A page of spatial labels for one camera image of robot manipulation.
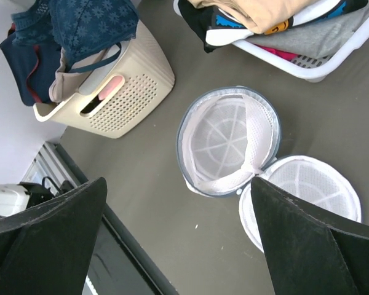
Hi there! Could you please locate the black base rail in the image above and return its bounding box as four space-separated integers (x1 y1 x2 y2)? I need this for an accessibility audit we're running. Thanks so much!
55 144 179 295

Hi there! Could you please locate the beige folded garment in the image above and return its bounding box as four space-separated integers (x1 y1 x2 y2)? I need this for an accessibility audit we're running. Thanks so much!
187 0 327 34

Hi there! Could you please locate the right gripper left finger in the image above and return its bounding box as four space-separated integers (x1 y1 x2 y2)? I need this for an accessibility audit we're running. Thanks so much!
0 178 107 294

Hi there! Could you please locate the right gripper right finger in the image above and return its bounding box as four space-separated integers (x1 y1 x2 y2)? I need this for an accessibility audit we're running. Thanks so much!
251 177 369 294

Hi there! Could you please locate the cream laundry hamper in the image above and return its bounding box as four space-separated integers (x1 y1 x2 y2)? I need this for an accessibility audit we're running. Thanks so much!
33 22 175 139

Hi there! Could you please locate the pile of dark clothes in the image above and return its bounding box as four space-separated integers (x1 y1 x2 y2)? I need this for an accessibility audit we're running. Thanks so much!
0 1 139 106

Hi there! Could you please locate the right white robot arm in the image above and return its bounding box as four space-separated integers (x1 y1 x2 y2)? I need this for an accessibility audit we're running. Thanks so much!
0 179 369 294

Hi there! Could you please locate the white plastic basket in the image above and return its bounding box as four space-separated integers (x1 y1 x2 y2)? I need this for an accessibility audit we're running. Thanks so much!
173 0 369 83

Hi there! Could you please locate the white mesh laundry bag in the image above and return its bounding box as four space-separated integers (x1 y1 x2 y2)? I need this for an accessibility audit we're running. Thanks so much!
176 86 362 248

